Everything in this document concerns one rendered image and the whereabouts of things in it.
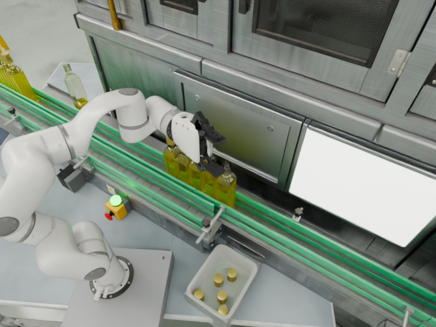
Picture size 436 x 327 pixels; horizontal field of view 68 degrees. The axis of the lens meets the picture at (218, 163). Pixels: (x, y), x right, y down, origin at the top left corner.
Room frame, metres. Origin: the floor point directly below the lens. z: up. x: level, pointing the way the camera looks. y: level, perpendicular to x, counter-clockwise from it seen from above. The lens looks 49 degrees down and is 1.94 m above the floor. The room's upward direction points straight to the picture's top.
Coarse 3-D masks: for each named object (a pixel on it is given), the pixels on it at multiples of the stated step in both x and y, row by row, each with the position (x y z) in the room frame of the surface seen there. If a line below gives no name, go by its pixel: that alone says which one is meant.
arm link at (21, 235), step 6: (0, 180) 0.43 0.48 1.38; (0, 186) 0.41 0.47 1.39; (30, 216) 0.41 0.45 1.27; (30, 222) 0.39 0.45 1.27; (24, 228) 0.37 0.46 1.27; (30, 228) 0.38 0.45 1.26; (18, 234) 0.36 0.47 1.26; (24, 234) 0.37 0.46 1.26; (6, 240) 0.36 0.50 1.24; (12, 240) 0.35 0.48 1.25; (18, 240) 0.36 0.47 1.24
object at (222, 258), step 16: (224, 256) 0.52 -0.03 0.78; (240, 256) 0.50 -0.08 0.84; (208, 272) 0.46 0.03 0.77; (224, 272) 0.47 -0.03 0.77; (240, 272) 0.47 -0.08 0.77; (192, 288) 0.39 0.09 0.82; (208, 288) 0.41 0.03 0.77; (224, 288) 0.41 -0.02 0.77; (240, 288) 0.41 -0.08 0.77; (208, 304) 0.35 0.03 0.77; (224, 304) 0.35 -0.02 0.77
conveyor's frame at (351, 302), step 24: (0, 120) 1.23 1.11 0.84; (144, 216) 0.71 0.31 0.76; (168, 216) 0.64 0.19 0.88; (192, 240) 0.58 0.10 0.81; (240, 240) 0.57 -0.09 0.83; (288, 264) 0.46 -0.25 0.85; (312, 288) 0.41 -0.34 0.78; (336, 288) 0.37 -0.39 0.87; (360, 312) 0.32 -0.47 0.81; (384, 312) 0.30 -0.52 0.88
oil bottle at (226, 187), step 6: (234, 174) 0.69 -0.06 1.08; (216, 180) 0.67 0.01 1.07; (222, 180) 0.66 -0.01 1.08; (228, 180) 0.65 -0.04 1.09; (234, 180) 0.67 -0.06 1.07; (216, 186) 0.67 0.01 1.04; (222, 186) 0.65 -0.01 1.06; (228, 186) 0.64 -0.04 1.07; (234, 186) 0.67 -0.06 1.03; (216, 192) 0.67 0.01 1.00; (222, 192) 0.65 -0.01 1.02; (228, 192) 0.64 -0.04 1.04; (234, 192) 0.68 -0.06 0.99; (216, 198) 0.67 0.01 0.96; (222, 198) 0.65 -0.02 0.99; (228, 198) 0.64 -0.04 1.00; (234, 198) 0.68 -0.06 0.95; (228, 204) 0.64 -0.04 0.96; (234, 204) 0.68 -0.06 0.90
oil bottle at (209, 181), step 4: (204, 172) 0.70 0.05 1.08; (204, 176) 0.69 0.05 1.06; (208, 176) 0.68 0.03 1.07; (212, 176) 0.68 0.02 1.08; (204, 180) 0.69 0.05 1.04; (208, 180) 0.68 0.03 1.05; (212, 180) 0.67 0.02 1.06; (204, 184) 0.69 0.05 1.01; (208, 184) 0.68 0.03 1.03; (212, 184) 0.68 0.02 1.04; (204, 188) 0.69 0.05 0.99; (208, 188) 0.68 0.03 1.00; (212, 188) 0.68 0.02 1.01; (204, 192) 0.69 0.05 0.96; (208, 192) 0.68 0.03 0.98; (212, 192) 0.68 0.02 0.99; (212, 196) 0.68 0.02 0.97
